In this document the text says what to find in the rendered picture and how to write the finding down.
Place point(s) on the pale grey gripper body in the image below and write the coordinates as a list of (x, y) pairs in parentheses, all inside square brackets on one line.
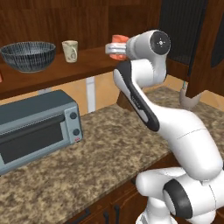
[(115, 49)]

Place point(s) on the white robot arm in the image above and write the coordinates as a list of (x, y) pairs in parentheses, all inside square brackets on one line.
[(186, 140)]

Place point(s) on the brown wooden cabinet shelf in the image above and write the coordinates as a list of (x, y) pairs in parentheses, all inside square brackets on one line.
[(67, 70)]

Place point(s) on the brown wooden cabinet door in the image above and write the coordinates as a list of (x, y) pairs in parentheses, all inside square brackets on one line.
[(205, 58)]

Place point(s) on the brown lower cabinet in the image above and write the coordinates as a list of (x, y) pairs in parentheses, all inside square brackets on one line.
[(122, 201)]

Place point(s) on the orange cup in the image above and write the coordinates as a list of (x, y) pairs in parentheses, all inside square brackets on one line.
[(119, 38)]

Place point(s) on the beige mug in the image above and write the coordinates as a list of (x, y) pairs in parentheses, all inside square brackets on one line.
[(69, 52)]

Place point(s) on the dark glass door panel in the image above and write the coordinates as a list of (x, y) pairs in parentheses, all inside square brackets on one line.
[(180, 26)]

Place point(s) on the dark striped bowl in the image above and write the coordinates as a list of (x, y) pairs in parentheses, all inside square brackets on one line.
[(29, 57)]

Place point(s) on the grey toaster oven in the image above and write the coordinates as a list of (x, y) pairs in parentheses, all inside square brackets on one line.
[(35, 128)]

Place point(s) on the white support post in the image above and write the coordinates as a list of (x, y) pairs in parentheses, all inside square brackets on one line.
[(91, 94)]

